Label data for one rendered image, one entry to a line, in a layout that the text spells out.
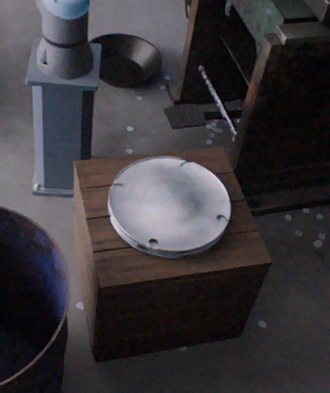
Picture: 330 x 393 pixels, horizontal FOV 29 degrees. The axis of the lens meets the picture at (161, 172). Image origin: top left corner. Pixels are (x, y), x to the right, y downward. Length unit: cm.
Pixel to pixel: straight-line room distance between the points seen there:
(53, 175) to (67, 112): 26
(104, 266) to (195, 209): 26
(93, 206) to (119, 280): 21
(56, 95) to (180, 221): 50
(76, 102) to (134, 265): 52
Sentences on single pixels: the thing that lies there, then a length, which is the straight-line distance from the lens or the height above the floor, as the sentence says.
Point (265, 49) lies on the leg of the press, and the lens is 166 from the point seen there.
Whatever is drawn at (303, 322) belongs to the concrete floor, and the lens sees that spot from 186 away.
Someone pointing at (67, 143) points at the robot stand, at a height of 22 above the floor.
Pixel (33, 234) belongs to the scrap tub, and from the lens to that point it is 135.
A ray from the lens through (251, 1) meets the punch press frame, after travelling 186.
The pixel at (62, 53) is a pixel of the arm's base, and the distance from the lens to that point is 166.
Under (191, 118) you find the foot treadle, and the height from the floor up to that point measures 16.
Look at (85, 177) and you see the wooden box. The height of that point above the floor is 35.
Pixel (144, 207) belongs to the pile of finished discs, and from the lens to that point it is 149.
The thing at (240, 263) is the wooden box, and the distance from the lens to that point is 147.
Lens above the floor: 152
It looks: 47 degrees down
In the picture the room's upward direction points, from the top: 10 degrees clockwise
